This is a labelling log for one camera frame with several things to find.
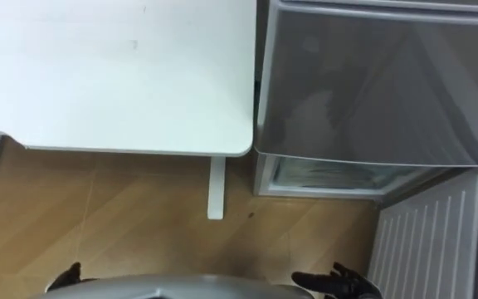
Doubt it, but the open fridge door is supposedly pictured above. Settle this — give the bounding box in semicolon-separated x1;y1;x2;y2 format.
366;166;478;299

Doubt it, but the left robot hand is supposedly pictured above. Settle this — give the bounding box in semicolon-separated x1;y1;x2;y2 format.
46;262;97;292

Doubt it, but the robot body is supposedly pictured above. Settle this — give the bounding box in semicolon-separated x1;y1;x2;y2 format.
29;273;315;299

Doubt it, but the white desk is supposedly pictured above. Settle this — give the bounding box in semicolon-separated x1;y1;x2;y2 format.
0;0;258;221

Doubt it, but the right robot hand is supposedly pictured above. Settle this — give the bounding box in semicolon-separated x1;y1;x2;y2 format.
290;261;383;299

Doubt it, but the grey fridge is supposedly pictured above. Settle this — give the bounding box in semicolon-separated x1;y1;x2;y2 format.
252;0;478;201

